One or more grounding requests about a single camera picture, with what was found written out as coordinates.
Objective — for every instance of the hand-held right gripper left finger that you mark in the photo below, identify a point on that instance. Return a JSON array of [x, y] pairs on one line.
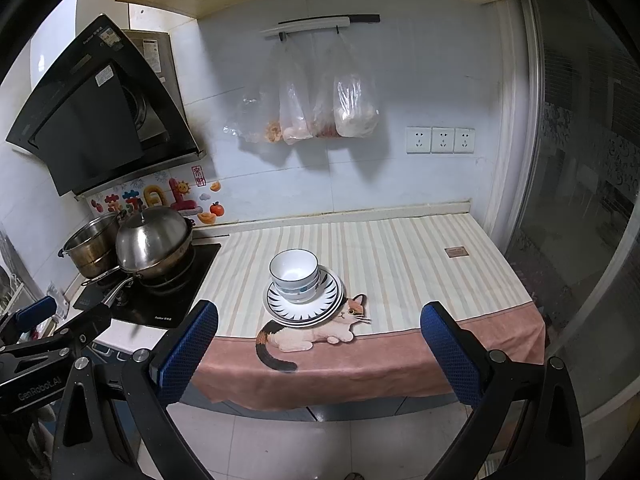
[[190, 345]]

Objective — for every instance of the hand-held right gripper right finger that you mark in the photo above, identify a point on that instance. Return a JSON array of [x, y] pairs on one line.
[[450, 350]]

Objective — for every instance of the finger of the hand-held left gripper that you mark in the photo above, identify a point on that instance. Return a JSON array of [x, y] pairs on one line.
[[85, 325], [35, 312]]

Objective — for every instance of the large blue striped plate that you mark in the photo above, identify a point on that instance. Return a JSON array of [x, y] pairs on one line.
[[300, 321]]

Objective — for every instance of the white bowl blue pattern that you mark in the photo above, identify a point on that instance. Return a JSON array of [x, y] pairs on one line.
[[300, 294]]

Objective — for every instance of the small blue striped plate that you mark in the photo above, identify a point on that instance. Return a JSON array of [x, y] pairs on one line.
[[327, 290]]

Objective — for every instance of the black induction cooktop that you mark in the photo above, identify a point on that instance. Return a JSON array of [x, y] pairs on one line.
[[165, 305]]

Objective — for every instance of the stainless stockpot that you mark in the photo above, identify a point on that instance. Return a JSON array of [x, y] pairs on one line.
[[90, 247]]

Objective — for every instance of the stainless wok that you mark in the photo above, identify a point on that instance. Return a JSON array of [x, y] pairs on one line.
[[172, 265]]

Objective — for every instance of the striped cat print tablecloth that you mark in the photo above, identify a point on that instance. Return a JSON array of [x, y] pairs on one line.
[[400, 270]]

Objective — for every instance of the blue grey base cabinet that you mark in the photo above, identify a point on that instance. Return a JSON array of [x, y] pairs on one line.
[[350, 407]]

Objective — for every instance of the black range hood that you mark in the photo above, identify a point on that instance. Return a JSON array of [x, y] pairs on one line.
[[85, 125]]

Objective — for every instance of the patterned glass sliding door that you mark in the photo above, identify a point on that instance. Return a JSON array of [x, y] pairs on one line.
[[575, 185]]

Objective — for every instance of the clear plastic bag orange contents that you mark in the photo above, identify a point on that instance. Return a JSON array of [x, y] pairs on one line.
[[257, 115]]

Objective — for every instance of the clear plastic bag pale contents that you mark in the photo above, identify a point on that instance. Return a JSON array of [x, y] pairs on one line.
[[296, 110]]

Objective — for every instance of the clear plastic bag red contents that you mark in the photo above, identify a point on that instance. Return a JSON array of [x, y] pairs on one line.
[[325, 120]]

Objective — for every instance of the clear plastic bag white contents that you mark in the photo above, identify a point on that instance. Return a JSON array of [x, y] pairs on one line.
[[356, 105]]

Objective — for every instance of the colourful wall stickers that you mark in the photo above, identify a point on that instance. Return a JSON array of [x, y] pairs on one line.
[[165, 200]]

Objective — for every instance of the white wall power outlet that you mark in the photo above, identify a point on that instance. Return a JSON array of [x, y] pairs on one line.
[[465, 141], [442, 140], [418, 140]]

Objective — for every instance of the wall hook rail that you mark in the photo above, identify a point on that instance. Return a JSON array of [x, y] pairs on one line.
[[310, 25]]

